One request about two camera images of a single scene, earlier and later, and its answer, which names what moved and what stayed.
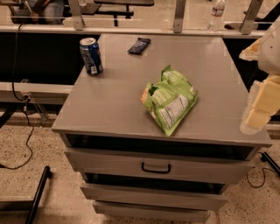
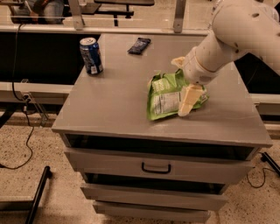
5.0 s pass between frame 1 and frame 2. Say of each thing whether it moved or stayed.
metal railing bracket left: stayed
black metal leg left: stayed
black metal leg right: stayed
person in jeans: stayed
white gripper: moved
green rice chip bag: moved
